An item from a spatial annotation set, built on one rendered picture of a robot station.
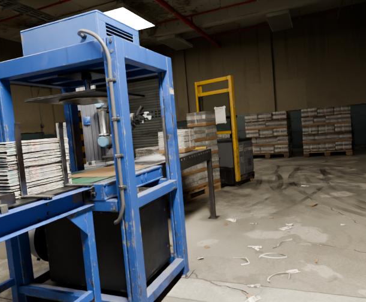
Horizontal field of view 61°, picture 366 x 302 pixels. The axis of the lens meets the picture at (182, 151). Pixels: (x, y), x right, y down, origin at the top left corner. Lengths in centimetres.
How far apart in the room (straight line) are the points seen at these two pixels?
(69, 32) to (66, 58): 22
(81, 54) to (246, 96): 928
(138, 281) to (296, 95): 935
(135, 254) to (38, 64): 120
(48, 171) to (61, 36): 83
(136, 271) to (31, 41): 152
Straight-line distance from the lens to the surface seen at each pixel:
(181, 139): 317
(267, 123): 903
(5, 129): 223
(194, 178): 461
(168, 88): 217
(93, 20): 195
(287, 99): 1062
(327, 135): 891
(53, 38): 212
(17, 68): 214
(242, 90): 1085
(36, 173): 166
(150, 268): 209
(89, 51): 178
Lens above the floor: 105
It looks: 4 degrees down
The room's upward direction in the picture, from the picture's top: 5 degrees counter-clockwise
